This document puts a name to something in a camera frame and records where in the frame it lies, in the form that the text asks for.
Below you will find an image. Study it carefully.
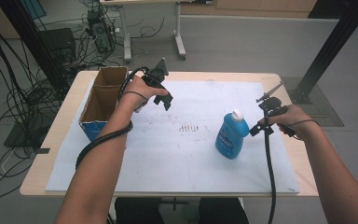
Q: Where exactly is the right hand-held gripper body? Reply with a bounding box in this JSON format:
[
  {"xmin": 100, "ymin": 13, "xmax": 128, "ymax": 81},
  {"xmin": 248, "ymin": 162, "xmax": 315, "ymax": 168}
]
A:
[{"xmin": 255, "ymin": 81, "xmax": 288, "ymax": 125}]

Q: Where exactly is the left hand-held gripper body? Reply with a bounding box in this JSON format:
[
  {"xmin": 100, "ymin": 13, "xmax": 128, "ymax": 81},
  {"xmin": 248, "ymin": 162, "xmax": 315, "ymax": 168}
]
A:
[{"xmin": 141, "ymin": 57, "xmax": 170, "ymax": 90}]

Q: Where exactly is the blue bottle with white cap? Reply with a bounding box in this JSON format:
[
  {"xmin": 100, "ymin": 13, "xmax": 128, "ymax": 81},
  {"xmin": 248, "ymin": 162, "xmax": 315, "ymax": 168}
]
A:
[{"xmin": 214, "ymin": 108, "xmax": 250, "ymax": 161}]

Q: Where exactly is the cardboard box with blue sides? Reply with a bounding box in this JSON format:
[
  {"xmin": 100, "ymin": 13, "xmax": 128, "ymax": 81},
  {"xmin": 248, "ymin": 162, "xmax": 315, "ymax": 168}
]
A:
[{"xmin": 77, "ymin": 65, "xmax": 130, "ymax": 144}]

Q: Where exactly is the person's left hand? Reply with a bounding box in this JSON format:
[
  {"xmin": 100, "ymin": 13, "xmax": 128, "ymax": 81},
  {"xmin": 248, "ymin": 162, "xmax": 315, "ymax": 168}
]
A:
[{"xmin": 119, "ymin": 74, "xmax": 171, "ymax": 112}]

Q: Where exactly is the person's right hand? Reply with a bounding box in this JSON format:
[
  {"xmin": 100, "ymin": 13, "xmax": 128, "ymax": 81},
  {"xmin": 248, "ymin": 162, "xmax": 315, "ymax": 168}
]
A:
[{"xmin": 259, "ymin": 104, "xmax": 315, "ymax": 141}]

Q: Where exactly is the black wrist loop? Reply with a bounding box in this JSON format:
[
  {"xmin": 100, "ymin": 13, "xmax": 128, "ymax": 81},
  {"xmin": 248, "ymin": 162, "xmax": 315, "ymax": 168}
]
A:
[
  {"xmin": 121, "ymin": 91, "xmax": 149, "ymax": 103},
  {"xmin": 287, "ymin": 119, "xmax": 320, "ymax": 129}
]

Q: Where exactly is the white desk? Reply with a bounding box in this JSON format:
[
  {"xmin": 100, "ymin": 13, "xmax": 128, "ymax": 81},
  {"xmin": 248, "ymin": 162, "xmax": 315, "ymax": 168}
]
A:
[{"xmin": 99, "ymin": 0, "xmax": 198, "ymax": 63}]

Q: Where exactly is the grey floor mat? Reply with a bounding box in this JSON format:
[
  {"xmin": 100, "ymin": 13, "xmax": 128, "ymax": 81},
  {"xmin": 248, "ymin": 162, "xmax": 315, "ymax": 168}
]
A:
[{"xmin": 281, "ymin": 77, "xmax": 345, "ymax": 128}]

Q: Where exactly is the white table mat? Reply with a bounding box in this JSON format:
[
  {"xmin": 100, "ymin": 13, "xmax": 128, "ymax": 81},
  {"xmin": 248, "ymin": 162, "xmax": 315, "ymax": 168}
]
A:
[{"xmin": 45, "ymin": 79, "xmax": 300, "ymax": 194}]

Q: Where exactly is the black computer tower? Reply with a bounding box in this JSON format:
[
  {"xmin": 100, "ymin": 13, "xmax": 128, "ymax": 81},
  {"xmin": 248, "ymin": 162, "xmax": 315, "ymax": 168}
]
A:
[{"xmin": 86, "ymin": 8, "xmax": 117, "ymax": 54}]

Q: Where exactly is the person's right leg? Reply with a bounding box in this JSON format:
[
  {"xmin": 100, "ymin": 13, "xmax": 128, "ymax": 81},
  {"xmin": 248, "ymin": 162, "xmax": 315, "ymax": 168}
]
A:
[{"xmin": 198, "ymin": 197, "xmax": 250, "ymax": 224}]

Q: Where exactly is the person's leg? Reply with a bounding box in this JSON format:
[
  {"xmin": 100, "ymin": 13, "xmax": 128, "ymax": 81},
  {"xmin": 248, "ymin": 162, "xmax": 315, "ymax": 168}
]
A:
[
  {"xmin": 198, "ymin": 197, "xmax": 250, "ymax": 224},
  {"xmin": 115, "ymin": 197, "xmax": 163, "ymax": 224}
]

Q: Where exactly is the black metal stand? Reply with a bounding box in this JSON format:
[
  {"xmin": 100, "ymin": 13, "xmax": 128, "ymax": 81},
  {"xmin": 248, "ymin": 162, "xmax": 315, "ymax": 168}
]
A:
[
  {"xmin": 0, "ymin": 0, "xmax": 71, "ymax": 94},
  {"xmin": 288, "ymin": 0, "xmax": 358, "ymax": 105}
]

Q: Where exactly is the wooden cabinet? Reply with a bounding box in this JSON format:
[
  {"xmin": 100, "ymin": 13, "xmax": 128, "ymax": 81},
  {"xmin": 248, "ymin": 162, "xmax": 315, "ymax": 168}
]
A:
[{"xmin": 180, "ymin": 0, "xmax": 319, "ymax": 19}]

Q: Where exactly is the black square box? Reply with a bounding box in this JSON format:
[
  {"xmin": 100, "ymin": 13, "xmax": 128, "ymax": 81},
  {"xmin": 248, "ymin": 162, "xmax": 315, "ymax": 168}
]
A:
[{"xmin": 39, "ymin": 27, "xmax": 77, "ymax": 63}]

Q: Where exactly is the black table crossbar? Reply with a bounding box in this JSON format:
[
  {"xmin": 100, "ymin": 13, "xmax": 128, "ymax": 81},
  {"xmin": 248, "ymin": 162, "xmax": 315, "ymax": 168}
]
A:
[{"xmin": 159, "ymin": 197, "xmax": 189, "ymax": 213}]

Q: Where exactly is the person's left leg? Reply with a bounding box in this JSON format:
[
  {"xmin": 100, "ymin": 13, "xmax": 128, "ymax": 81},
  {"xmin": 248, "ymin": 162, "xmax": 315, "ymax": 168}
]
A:
[{"xmin": 115, "ymin": 197, "xmax": 163, "ymax": 224}]

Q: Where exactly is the black floor plate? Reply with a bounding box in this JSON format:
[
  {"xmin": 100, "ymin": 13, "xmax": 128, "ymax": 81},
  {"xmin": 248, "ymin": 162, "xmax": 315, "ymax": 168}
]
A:
[{"xmin": 3, "ymin": 119, "xmax": 55, "ymax": 148}]

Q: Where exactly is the right hand-held gripper cable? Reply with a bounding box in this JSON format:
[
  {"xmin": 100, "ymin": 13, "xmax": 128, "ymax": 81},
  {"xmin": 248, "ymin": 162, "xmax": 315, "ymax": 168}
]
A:
[{"xmin": 262, "ymin": 124, "xmax": 278, "ymax": 224}]

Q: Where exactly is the black floor cable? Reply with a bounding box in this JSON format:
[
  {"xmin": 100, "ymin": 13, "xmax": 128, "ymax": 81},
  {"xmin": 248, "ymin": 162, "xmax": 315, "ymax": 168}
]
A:
[{"xmin": 130, "ymin": 17, "xmax": 166, "ymax": 40}]

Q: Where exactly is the bundle of black cables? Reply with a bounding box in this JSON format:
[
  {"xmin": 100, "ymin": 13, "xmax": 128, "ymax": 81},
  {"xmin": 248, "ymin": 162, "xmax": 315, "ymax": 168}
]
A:
[{"xmin": 0, "ymin": 0, "xmax": 85, "ymax": 200}]

